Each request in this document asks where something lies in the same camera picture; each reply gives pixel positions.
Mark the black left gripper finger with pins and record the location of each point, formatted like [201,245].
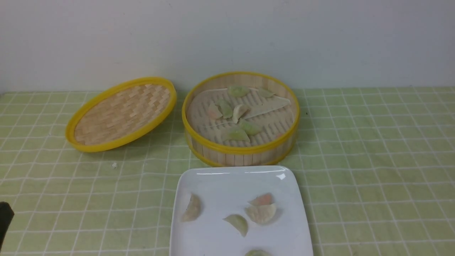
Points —
[6,217]

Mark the beige dumpling on plate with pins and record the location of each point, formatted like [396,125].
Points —
[193,210]

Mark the white square plate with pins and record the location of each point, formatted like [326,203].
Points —
[227,190]

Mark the green dumpling on plate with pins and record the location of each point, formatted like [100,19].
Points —
[238,222]

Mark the green dumpling at plate edge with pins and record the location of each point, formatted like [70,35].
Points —
[257,252]

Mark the white dumpling on plate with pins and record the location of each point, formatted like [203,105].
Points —
[262,214]

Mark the yellow rimmed bamboo steamer lid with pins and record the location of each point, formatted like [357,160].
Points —
[121,114]

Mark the white steamer liner cloth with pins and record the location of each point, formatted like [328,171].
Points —
[275,115]

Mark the pale pink dumpling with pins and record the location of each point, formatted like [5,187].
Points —
[213,112]

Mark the yellow rimmed bamboo steamer basket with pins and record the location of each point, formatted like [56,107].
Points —
[220,156]

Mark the green checkered tablecloth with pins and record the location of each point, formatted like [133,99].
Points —
[375,168]

